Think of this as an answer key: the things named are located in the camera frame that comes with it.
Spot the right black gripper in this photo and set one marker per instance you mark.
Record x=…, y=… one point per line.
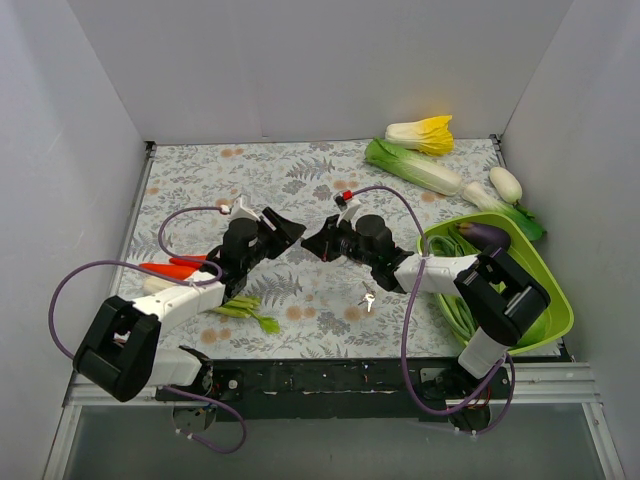
x=337, y=240

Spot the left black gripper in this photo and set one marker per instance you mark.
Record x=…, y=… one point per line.
x=267, y=235

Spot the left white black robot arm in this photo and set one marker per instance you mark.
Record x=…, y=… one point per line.
x=120, y=351

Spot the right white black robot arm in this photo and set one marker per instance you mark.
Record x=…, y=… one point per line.
x=503, y=298

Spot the silver key bunch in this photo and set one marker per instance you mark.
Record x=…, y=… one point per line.
x=368, y=297

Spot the floral table mat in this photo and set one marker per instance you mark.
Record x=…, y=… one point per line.
x=314, y=302

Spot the green celery stalks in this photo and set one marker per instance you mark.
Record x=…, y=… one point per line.
x=246, y=307

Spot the orange carrot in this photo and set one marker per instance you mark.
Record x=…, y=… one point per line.
x=173, y=271
x=191, y=261

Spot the green white napa cabbage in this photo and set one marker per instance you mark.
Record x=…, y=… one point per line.
x=413, y=167

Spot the white green vegetable stalk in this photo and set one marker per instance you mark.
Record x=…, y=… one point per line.
x=153, y=285

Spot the green plastic basket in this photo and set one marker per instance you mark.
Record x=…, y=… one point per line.
x=560, y=313

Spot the yellow white napa cabbage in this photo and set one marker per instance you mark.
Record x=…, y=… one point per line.
x=430, y=136

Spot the purple eggplant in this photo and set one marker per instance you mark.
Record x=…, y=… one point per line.
x=482, y=236

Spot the green long beans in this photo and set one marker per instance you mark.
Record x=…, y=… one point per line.
x=454, y=309

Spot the white radish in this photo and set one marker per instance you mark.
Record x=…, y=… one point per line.
x=506, y=184

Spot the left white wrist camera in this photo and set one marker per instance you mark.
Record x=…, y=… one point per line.
x=240, y=208

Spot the black aluminium base frame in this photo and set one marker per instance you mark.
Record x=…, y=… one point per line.
x=376, y=388

